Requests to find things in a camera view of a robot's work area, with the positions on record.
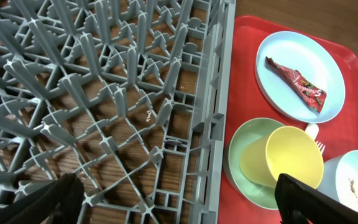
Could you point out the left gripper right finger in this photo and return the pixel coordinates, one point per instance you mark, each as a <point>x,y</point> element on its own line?
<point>299,203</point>

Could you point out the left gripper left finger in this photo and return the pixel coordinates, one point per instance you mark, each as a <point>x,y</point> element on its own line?
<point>57,202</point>

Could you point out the green plastic saucer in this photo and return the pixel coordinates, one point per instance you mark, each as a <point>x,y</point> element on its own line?
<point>250,131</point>

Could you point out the yellow plastic cup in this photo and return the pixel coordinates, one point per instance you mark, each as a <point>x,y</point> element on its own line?
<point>287,150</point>

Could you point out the light blue plastic bowl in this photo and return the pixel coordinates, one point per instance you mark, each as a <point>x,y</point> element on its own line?
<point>337,172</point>

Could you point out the red snack wrapper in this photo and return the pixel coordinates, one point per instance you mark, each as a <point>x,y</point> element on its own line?
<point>312,96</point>

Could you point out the grey plastic dishwasher rack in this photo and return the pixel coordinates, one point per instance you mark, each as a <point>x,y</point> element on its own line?
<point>129,95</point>

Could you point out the white plastic fork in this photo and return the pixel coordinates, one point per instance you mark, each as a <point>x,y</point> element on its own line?
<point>321,146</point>

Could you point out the white plastic spoon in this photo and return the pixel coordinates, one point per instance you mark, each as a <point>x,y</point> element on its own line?
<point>312,130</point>

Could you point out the red plastic serving tray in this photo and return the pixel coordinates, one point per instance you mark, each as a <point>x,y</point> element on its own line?
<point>246,101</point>

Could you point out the light blue round plate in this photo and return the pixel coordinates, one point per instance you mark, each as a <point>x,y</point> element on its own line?
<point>299,52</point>

